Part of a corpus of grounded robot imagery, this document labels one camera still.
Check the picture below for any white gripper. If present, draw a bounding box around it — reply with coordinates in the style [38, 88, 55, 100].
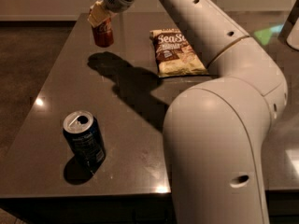
[88, 0, 135, 28]

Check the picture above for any red coke can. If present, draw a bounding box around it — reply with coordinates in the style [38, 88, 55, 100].
[91, 16, 115, 49]

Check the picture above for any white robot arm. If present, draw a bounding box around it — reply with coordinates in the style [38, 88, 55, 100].
[89, 0, 288, 224]

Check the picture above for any brown sea salt chip bag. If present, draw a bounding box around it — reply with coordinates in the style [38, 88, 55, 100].
[149, 29, 207, 77]

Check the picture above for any blue open soda can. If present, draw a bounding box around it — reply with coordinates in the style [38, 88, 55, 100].
[63, 110, 106, 167]

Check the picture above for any green and white snack bag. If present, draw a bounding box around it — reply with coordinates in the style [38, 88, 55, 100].
[253, 24, 283, 46]

